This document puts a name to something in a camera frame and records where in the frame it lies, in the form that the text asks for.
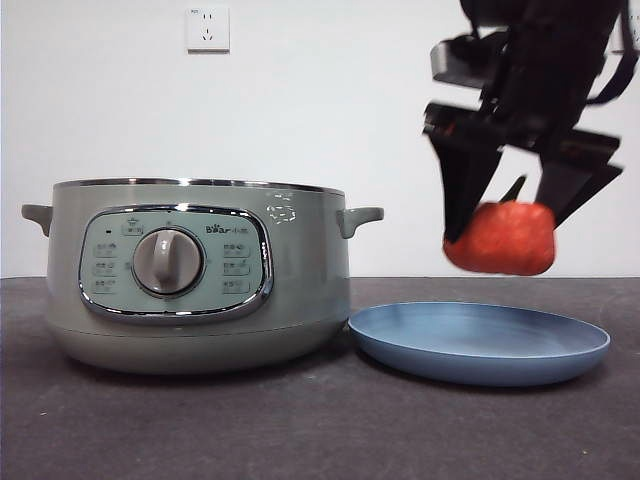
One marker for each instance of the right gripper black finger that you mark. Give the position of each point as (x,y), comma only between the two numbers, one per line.
(570,185)
(465,180)

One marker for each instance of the orange pumpkin with green stem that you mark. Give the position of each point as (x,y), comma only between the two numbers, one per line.
(505,240)

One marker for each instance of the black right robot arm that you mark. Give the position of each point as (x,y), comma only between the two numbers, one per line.
(550,12)

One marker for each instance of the blue round plate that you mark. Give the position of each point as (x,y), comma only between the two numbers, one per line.
(480,340)

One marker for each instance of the green electric steamer pot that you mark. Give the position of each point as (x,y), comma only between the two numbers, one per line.
(300,260)

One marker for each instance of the white wall socket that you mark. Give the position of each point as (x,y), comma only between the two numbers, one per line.
(616,35)
(209,30)

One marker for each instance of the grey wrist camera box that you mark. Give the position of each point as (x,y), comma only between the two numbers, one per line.
(445,57)

